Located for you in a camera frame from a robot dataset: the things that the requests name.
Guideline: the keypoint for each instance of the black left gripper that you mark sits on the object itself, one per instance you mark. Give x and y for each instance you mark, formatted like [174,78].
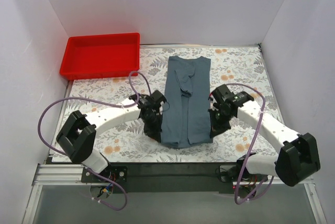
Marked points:
[152,126]

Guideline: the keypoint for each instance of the red plastic tray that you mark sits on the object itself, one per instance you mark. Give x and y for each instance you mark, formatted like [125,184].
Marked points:
[101,56]

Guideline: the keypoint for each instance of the floral patterned table mat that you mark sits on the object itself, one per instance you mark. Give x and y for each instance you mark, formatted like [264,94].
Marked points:
[242,68]

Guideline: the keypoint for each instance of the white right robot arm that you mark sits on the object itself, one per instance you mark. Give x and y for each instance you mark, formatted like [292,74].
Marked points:
[296,156]

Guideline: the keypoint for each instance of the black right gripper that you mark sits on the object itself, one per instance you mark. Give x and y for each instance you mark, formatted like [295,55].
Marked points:
[217,123]

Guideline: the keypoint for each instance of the blue-grey t-shirt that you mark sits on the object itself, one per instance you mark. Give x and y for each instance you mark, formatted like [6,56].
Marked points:
[186,120]

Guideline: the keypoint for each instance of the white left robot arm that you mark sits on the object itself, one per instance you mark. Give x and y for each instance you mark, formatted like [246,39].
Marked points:
[77,136]

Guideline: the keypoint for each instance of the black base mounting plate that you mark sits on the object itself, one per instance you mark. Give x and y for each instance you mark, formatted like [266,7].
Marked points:
[174,177]

